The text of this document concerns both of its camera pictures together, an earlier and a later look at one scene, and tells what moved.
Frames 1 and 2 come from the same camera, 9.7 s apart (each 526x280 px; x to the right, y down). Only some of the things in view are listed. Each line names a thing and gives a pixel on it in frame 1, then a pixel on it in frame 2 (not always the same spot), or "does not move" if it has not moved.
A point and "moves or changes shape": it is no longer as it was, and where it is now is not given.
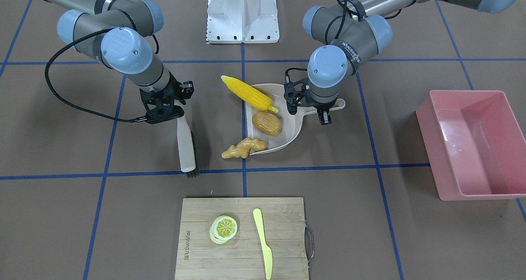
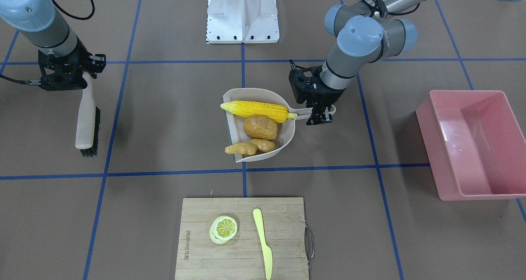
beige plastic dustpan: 276,129 → 236,122
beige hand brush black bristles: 187,149 → 87,130
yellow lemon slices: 223,228 does not move
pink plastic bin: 474,145 does not move
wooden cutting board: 241,257 does not move
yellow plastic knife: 267,252 does not move
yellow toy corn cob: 256,97 → 245,109
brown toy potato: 267,123 does not move
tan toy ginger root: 243,149 moves or changes shape
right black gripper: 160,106 → 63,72
